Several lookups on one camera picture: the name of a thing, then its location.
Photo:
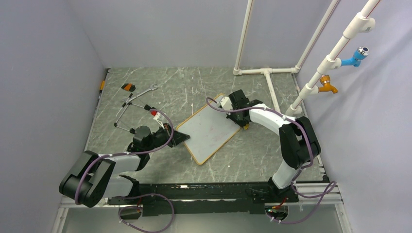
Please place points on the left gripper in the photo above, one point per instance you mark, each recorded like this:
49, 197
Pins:
178, 138

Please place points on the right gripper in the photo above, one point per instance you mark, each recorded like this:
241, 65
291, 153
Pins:
230, 115

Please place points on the yellow framed whiteboard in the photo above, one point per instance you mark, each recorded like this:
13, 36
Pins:
209, 130

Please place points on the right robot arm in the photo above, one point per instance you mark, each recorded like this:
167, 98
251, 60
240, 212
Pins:
298, 141

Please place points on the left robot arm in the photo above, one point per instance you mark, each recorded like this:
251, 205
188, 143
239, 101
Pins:
94, 176

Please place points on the silver wrench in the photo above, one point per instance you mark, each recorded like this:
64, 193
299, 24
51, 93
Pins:
143, 92

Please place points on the orange black small object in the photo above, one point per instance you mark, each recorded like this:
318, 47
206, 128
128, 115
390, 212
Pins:
128, 87

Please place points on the orange faucet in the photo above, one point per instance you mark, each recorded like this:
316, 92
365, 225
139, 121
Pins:
326, 85

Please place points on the blue faucet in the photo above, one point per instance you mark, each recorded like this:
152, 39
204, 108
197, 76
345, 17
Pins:
360, 54

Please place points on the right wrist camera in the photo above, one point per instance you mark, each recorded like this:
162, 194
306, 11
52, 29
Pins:
226, 104

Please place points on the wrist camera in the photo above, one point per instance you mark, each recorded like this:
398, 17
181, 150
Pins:
158, 117
226, 104

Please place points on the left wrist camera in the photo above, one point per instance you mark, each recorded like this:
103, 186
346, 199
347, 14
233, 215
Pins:
158, 117

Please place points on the wire whiteboard stand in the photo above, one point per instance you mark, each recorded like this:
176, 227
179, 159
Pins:
126, 118

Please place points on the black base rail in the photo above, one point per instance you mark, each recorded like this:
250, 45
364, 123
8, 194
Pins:
194, 198

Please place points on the yellow black tool at wall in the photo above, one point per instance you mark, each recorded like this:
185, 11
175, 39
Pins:
101, 86

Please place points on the aluminium frame rail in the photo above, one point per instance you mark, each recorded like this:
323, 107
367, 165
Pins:
207, 198

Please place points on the white PVC pipe frame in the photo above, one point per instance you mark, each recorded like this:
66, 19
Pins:
362, 22

